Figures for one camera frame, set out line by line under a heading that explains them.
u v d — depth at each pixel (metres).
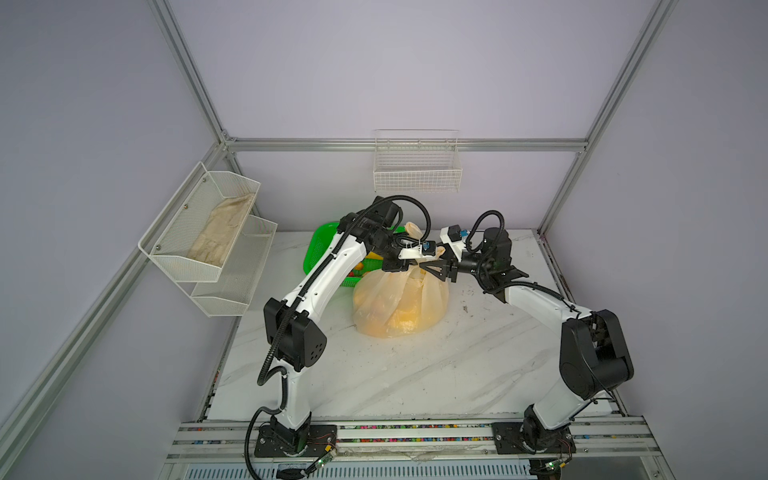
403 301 0.85
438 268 0.75
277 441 0.67
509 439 0.74
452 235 0.70
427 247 0.67
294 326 0.48
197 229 0.80
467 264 0.73
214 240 0.77
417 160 0.95
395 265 0.71
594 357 0.46
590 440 0.75
